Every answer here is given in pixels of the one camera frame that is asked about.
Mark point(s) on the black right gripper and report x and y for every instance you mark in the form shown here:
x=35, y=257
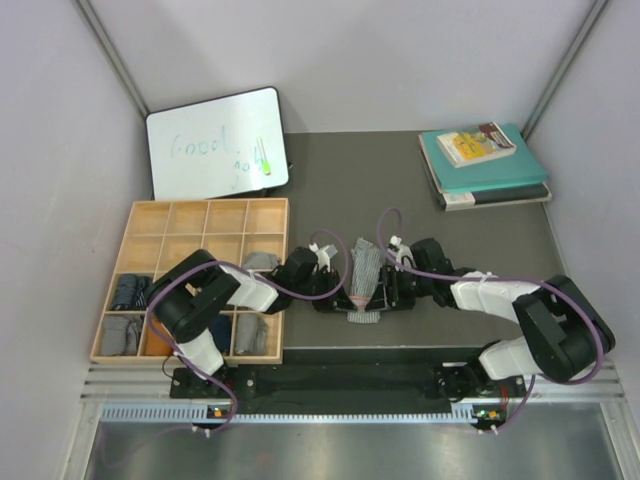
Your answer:
x=391, y=299

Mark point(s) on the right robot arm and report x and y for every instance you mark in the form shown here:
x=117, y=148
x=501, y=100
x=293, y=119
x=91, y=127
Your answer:
x=562, y=333

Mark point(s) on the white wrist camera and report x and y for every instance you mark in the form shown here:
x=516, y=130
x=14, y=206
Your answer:
x=402, y=253
x=324, y=254

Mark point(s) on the dark blue rolled socks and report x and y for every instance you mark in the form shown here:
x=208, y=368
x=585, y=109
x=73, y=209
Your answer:
x=129, y=293

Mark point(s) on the light grey underwear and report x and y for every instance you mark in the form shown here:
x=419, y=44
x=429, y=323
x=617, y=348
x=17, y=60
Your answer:
x=259, y=260

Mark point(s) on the wooden compartment tray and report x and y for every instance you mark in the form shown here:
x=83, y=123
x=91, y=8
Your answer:
x=160, y=234

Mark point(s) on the grey rolled socks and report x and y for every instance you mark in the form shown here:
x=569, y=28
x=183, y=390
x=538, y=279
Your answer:
x=120, y=335

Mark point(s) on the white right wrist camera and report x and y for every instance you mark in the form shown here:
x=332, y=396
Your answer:
x=402, y=253

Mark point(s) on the yellow paperback book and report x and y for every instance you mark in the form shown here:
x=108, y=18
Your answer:
x=475, y=145

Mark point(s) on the navy rolled garment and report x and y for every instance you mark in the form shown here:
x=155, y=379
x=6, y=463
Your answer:
x=221, y=331

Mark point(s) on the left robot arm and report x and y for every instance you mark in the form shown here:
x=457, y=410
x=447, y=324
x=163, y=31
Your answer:
x=187, y=298

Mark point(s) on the white whiteboard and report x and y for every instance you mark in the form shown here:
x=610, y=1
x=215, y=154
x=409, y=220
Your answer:
x=209, y=149

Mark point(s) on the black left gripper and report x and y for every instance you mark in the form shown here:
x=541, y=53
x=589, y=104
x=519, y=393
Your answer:
x=338, y=301

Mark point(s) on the green whiteboard marker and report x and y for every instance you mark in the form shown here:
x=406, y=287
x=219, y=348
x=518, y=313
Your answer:
x=266, y=169

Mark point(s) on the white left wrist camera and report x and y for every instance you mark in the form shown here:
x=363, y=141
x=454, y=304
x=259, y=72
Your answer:
x=324, y=254

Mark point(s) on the grey rolled garment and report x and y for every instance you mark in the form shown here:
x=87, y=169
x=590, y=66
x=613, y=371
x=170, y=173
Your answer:
x=251, y=335

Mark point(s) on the grey striped boxer shorts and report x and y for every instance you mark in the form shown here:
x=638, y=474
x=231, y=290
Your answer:
x=367, y=262

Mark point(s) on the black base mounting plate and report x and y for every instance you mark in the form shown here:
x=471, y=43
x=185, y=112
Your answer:
x=317, y=381

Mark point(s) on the orange rolled garment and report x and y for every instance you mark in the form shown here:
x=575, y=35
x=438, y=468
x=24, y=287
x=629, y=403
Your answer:
x=153, y=344

